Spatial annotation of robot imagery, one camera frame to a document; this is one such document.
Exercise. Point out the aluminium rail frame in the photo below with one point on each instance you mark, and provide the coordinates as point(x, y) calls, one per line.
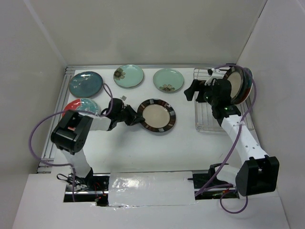
point(49, 150)

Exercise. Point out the silver tape sheet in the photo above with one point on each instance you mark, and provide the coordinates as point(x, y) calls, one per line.
point(151, 189)

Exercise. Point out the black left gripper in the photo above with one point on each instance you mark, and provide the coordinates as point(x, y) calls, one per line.
point(134, 118)

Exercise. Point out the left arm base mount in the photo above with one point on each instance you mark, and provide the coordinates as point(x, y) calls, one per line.
point(96, 193)

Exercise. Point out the small red teal floral plate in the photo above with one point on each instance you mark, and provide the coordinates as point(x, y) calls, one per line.
point(84, 104)

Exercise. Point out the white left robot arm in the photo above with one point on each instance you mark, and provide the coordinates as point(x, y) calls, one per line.
point(71, 133)

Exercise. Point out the mint flower plate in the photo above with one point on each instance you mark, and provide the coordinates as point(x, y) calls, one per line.
point(168, 80)
point(128, 76)

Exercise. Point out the dark blue blossom plate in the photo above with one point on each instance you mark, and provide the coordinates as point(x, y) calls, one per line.
point(243, 97)

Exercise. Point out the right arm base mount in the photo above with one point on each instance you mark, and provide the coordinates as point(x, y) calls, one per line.
point(215, 189)

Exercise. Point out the brown rim cream plate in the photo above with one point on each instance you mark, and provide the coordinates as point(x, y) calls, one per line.
point(235, 76)
point(159, 116)

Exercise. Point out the chrome wire dish rack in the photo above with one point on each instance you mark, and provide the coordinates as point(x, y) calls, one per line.
point(204, 120)

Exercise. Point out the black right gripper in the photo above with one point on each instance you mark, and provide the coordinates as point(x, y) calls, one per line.
point(198, 89)

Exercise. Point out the large red teal floral plate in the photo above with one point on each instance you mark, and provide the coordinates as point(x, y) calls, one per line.
point(250, 83)

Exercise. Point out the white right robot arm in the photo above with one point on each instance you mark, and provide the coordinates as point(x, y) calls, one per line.
point(247, 166)

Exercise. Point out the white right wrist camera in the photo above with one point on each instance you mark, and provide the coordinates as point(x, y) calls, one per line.
point(213, 76)

